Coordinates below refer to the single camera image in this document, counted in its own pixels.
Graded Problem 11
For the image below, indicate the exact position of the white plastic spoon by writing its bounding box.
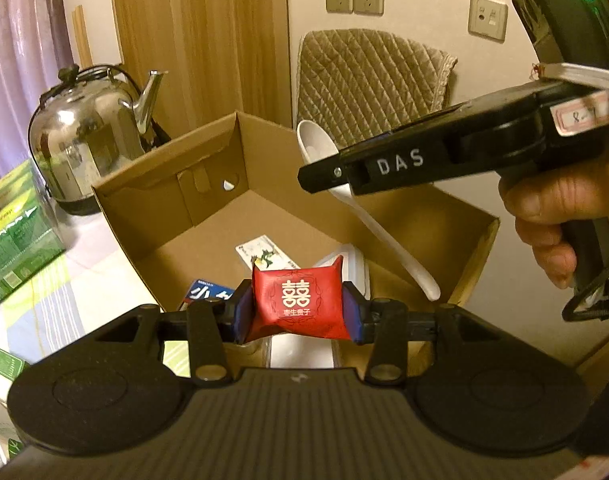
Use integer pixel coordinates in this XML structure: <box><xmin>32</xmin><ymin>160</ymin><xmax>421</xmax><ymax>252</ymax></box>
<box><xmin>296</xmin><ymin>120</ymin><xmax>441</xmax><ymax>301</ymax></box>

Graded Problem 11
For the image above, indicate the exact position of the open brown cardboard box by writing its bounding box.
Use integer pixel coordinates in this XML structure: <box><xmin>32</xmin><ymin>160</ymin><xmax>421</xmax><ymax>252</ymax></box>
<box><xmin>95</xmin><ymin>113</ymin><xmax>500</xmax><ymax>311</ymax></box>

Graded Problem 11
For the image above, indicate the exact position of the wooden door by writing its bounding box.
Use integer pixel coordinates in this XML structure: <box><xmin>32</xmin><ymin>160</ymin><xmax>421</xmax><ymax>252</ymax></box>
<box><xmin>112</xmin><ymin>0</ymin><xmax>292</xmax><ymax>138</ymax></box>

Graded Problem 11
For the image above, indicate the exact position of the single wall socket plate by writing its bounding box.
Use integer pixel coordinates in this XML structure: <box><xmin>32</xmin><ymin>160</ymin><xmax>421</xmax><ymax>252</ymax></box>
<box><xmin>467</xmin><ymin>0</ymin><xmax>509</xmax><ymax>42</ymax></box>

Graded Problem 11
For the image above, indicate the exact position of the purple curtain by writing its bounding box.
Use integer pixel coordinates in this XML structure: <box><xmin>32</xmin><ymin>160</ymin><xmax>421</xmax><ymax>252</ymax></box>
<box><xmin>0</xmin><ymin>0</ymin><xmax>72</xmax><ymax>177</ymax></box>

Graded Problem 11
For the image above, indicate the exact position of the red wedding candy packet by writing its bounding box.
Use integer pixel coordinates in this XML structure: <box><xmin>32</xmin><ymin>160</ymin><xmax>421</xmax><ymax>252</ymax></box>
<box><xmin>246</xmin><ymin>256</ymin><xmax>350</xmax><ymax>342</ymax></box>

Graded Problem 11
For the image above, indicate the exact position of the blue and white medicine box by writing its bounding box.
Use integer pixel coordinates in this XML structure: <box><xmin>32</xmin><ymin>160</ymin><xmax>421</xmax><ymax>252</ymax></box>
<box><xmin>180</xmin><ymin>280</ymin><xmax>234</xmax><ymax>311</ymax></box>

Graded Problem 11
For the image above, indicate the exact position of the person's right hand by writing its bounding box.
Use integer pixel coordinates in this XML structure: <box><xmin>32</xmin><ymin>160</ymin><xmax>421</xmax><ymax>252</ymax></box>
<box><xmin>499</xmin><ymin>148</ymin><xmax>609</xmax><ymax>289</ymax></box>

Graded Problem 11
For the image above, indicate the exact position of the small green carton box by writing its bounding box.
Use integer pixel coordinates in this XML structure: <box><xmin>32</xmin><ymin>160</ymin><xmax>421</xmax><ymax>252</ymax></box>
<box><xmin>0</xmin><ymin>349</ymin><xmax>29</xmax><ymax>380</ymax></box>

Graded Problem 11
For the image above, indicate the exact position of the long white ointment box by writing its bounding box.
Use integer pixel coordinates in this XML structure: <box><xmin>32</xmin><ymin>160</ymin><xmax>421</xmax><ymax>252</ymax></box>
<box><xmin>235</xmin><ymin>235</ymin><xmax>299</xmax><ymax>271</ymax></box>

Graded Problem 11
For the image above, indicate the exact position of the large green wrapped box pack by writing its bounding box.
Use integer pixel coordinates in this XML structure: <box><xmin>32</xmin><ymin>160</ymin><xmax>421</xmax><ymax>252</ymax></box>
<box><xmin>0</xmin><ymin>160</ymin><xmax>65</xmax><ymax>303</ymax></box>

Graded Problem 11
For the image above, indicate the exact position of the quilted beige chair cushion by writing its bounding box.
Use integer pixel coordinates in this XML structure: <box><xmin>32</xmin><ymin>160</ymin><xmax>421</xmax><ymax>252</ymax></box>
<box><xmin>296</xmin><ymin>28</ymin><xmax>457</xmax><ymax>148</ymax></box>

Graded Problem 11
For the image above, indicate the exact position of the stainless steel kettle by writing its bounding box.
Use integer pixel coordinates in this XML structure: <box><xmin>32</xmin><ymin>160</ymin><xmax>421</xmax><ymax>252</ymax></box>
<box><xmin>28</xmin><ymin>64</ymin><xmax>170</xmax><ymax>216</ymax></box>

